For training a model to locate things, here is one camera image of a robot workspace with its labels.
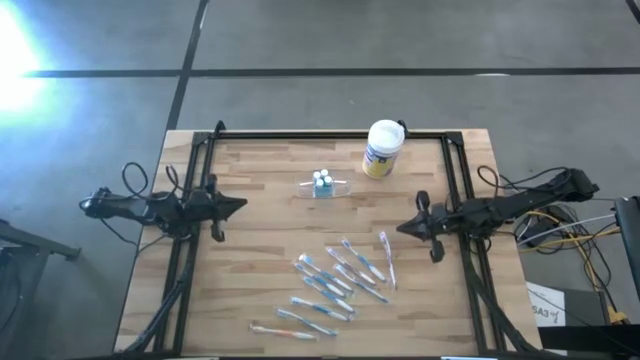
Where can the black metal stand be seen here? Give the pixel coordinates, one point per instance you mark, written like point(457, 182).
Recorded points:
point(25, 245)

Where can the black screen edge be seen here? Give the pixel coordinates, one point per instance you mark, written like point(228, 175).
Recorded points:
point(629, 245)

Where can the pink toothbrush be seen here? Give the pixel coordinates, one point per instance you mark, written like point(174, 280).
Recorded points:
point(388, 260)

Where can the yellow Lysol wipes canister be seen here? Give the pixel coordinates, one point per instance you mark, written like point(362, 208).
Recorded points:
point(382, 150)

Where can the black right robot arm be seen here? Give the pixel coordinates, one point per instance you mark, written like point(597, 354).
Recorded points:
point(520, 200)

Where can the orange wrapped toothbrush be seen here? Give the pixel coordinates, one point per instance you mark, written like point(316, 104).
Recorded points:
point(283, 332)

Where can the white paper sheet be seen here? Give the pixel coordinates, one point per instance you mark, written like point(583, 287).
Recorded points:
point(547, 305)

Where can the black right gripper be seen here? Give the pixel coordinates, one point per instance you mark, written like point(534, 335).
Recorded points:
point(439, 220)

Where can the black aluminium table frame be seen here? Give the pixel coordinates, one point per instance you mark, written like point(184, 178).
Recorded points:
point(425, 135)

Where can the blue toothbrush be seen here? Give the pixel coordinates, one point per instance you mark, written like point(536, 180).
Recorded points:
point(320, 281)
point(364, 260)
point(321, 309)
point(329, 295)
point(326, 273)
point(307, 322)
point(361, 284)

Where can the black power adapter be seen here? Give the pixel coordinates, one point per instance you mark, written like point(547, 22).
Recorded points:
point(542, 230)

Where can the clear acrylic organizer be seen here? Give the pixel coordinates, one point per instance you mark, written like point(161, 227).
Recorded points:
point(305, 189)

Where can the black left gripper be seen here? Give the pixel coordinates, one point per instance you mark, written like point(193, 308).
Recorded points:
point(202, 207)

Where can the black floor case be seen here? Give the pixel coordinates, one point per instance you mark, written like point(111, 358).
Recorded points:
point(590, 320)

